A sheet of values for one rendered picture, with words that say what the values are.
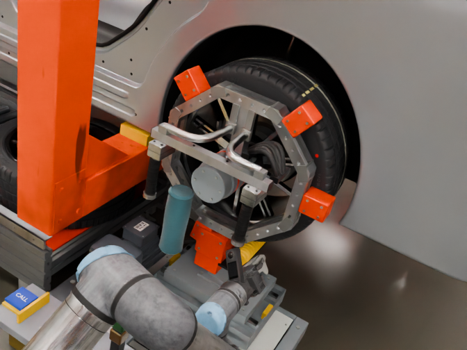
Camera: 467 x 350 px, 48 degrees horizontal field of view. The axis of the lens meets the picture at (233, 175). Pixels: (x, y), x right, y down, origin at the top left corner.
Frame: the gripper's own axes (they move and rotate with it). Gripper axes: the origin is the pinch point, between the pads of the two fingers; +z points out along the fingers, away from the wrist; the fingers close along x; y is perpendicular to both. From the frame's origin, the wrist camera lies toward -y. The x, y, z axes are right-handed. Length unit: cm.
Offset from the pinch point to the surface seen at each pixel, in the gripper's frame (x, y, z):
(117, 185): -50, -41, 4
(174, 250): -30.8, -11.6, -4.2
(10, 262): -98, -32, -22
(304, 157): 26.5, -24.9, 7.9
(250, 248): -12.9, 1.4, 13.0
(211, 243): -22.6, -7.1, 6.0
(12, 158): -91, -69, -4
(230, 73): 11, -59, 15
